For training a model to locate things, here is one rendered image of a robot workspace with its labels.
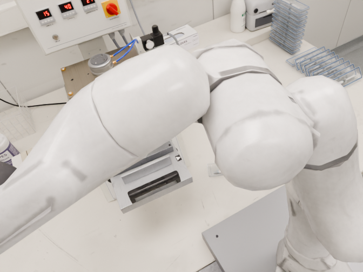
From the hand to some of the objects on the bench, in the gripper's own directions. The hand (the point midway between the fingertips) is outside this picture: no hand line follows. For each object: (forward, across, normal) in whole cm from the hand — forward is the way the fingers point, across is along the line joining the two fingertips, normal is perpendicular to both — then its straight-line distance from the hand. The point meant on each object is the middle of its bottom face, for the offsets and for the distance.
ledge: (-30, -22, +144) cm, 149 cm away
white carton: (-24, -34, +128) cm, 135 cm away
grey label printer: (-49, -9, +164) cm, 172 cm away
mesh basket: (+27, -72, +58) cm, 96 cm away
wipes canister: (+27, -51, +48) cm, 75 cm away
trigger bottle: (-42, -13, +153) cm, 159 cm away
